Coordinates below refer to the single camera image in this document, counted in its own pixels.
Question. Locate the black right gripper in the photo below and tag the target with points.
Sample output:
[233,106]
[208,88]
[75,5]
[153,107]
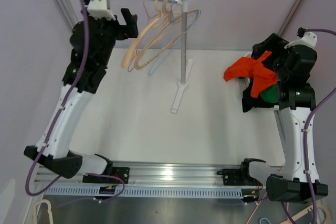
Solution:
[274,44]

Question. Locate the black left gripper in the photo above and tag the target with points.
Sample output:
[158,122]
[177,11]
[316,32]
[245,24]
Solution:
[129,30]

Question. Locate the beige wooden hanger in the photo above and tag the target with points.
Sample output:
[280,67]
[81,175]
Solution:
[170,15]
[162,23]

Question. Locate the orange tank top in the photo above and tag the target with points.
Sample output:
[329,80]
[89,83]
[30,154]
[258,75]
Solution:
[254,69]

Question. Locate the pink wire hanger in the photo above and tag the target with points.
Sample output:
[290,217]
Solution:
[145,6]

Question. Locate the bright green t shirt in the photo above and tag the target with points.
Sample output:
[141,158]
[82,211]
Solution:
[269,94]

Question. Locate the black t shirt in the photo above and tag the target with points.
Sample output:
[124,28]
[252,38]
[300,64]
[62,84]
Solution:
[249,102]

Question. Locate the light blue wire hanger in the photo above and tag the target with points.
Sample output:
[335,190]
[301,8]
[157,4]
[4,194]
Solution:
[183,20]

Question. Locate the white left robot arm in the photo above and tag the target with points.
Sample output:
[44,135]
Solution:
[92,43]

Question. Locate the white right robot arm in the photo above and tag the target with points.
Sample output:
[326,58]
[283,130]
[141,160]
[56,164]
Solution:
[291,63]

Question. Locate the blue hanger on floor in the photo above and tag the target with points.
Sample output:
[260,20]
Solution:
[264,220]

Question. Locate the pink hanger on floor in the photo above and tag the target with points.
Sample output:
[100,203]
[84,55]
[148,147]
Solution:
[260,201]

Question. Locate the beige hanger on floor right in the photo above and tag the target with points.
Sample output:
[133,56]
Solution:
[324,215]

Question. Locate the white perforated plastic basket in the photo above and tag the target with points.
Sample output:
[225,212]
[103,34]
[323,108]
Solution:
[260,92]

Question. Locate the white metal clothes rack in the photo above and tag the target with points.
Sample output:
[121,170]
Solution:
[186,65]

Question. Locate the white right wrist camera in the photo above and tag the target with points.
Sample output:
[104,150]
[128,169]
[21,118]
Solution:
[306,38]

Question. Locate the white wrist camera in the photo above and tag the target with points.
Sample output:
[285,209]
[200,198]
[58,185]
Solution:
[98,9]
[306,38]

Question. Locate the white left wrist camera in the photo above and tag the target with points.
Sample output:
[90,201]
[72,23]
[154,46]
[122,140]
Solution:
[98,9]

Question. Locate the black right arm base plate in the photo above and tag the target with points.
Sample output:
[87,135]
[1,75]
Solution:
[238,177]

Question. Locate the aluminium mounting rail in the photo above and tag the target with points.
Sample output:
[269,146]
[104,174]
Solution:
[141,174]

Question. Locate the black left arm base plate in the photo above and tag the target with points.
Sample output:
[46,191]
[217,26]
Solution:
[111,176]

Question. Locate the white slotted cable duct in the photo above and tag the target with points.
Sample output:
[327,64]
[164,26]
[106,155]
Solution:
[155,192]

